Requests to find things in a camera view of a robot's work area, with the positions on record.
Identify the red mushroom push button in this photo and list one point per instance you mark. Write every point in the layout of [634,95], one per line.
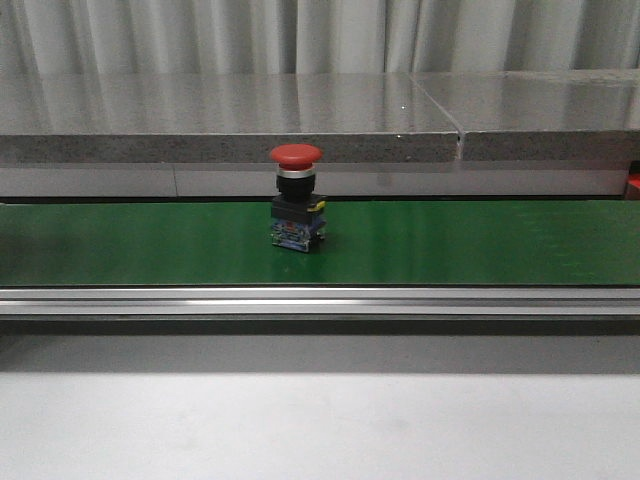
[297,213]

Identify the green conveyor belt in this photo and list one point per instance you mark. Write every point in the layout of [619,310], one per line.
[502,242]

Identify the grey stone slab right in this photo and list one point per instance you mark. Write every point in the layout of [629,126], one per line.
[577,116]

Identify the grey stone slab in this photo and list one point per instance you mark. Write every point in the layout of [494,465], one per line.
[577,116]
[203,118]

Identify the grey stone slab left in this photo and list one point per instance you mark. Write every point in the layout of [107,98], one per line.
[203,118]

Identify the white panel behind conveyor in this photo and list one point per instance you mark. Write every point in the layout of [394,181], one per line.
[175,182]

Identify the red object at right edge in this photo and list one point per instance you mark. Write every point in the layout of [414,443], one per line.
[632,187]

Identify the grey pleated curtain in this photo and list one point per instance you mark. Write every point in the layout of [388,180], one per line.
[273,37]

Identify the aluminium conveyor side rail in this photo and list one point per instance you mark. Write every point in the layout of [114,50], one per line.
[334,303]

